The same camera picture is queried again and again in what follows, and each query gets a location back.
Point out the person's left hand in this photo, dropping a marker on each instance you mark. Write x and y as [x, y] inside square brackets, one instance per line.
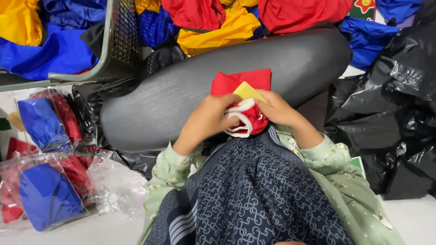
[204, 117]

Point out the person's right hand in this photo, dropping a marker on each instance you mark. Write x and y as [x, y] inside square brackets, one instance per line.
[281, 110]

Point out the yellow fabric piece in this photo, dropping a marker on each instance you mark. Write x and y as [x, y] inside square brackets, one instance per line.
[248, 92]

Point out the person's grey-clad leg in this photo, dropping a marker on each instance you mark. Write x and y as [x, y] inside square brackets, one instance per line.
[211, 81]

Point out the black mesh fabric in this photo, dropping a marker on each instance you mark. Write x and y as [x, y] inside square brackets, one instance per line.
[161, 56]

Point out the navy patterned scarf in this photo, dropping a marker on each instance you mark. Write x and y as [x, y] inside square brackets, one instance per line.
[252, 194]

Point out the heap of coloured fabric pouches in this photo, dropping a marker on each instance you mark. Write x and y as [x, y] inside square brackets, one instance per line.
[218, 23]

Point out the green paper card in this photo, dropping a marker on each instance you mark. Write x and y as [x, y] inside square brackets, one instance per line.
[358, 165]

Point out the empty clear plastic bag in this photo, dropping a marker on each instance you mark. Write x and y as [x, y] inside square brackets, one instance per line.
[117, 185]

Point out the grey plastic mesh basket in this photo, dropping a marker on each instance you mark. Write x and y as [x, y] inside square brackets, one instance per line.
[119, 44]

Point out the crumpled black plastic sheet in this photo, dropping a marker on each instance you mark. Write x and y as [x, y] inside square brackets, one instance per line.
[88, 112]

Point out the large black plastic bag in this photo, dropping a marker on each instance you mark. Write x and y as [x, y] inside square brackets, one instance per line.
[398, 112]

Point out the green card with star print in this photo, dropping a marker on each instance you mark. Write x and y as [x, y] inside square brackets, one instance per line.
[362, 8]

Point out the small clear packet of pouches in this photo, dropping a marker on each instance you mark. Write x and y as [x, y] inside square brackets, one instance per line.
[47, 122]

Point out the heap of fabrics in basket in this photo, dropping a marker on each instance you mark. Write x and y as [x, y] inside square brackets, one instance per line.
[51, 37]

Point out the large clear packet of pouches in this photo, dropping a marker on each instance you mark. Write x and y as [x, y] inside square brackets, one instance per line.
[47, 194]

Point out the yellow packed pouch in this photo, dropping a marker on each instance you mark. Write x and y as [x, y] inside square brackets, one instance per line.
[16, 120]

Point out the red packed pouch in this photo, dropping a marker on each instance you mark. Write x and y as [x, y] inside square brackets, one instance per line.
[18, 148]

